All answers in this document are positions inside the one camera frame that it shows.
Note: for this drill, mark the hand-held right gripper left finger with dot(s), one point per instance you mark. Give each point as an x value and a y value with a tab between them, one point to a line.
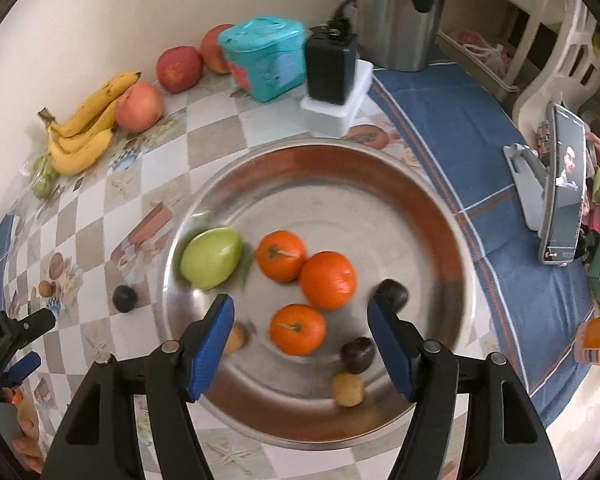
215	340

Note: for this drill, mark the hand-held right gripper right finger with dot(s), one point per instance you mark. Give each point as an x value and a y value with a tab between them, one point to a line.
387	345

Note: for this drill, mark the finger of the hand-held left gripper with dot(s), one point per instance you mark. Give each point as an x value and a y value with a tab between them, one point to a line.
25	366
35	322

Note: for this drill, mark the small brown longan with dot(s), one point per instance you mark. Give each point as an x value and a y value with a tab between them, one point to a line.
347	389
235	340
45	287

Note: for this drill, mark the black plum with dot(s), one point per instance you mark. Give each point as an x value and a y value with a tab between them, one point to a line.
357	355
125	298
392	292

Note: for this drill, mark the round steel tray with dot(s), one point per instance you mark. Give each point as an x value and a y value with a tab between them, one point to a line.
320	200

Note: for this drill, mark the small orange with stem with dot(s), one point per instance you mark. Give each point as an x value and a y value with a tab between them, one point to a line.
281	255

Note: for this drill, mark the green fruit in plastic bag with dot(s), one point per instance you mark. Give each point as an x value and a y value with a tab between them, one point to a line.
42	180

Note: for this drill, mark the yellow banana bunch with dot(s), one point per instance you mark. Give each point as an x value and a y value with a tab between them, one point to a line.
85	130

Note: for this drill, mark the grey phone stand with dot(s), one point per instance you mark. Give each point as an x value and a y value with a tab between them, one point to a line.
527	185

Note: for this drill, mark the checkered printed tablecloth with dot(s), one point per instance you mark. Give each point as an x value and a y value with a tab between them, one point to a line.
430	125

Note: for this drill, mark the smartphone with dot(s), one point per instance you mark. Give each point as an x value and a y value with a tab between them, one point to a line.
562	185

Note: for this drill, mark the white box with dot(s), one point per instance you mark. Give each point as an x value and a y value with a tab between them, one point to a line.
335	112

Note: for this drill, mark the pink apple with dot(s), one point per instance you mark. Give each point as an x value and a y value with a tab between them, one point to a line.
139	107

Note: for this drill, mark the red apple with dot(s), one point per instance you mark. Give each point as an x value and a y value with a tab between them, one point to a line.
212	50
179	69

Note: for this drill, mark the black power adapter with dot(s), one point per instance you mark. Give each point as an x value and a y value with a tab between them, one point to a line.
330	70

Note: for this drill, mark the teal plastic box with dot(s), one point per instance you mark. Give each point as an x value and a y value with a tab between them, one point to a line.
265	60

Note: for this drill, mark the plastic bag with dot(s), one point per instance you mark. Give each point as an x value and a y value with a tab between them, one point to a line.
480	47

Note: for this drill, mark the steel kettle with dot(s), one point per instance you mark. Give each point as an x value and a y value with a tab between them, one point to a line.
395	25

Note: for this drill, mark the white plastic chair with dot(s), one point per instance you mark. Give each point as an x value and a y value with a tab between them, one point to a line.
565	45

